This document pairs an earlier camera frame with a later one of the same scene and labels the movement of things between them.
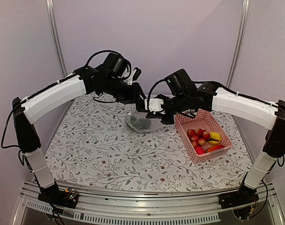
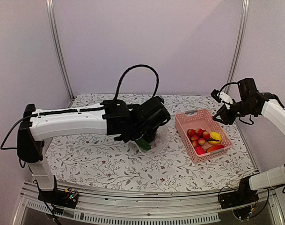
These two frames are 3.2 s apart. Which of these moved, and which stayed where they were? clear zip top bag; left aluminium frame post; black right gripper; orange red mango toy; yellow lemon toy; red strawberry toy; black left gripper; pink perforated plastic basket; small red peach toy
Moved: black right gripper; black left gripper; clear zip top bag
Stayed: yellow lemon toy; orange red mango toy; left aluminium frame post; pink perforated plastic basket; small red peach toy; red strawberry toy
